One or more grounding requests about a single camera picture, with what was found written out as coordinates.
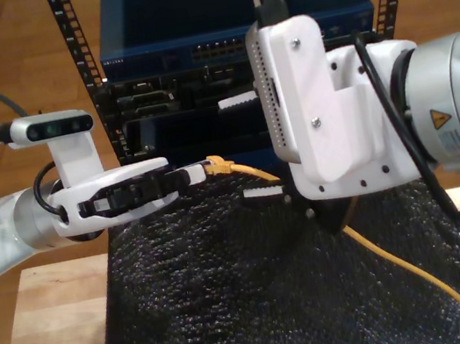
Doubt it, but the yellow network cable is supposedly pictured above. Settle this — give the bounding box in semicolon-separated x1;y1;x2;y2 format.
202;111;460;344

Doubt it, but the black rack frame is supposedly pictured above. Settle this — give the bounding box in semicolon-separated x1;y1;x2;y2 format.
45;0;442;176

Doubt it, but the black rack server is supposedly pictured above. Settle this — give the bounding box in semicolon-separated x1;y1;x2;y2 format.
106;56;262;125

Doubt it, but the blue base board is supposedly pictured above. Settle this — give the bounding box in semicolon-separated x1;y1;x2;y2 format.
165;145;279;186

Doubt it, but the black bubble wrap mat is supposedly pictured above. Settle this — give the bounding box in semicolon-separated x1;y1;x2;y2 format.
69;135;460;344

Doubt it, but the blue network switch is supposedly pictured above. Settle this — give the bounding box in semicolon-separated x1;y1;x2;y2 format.
89;0;381;86

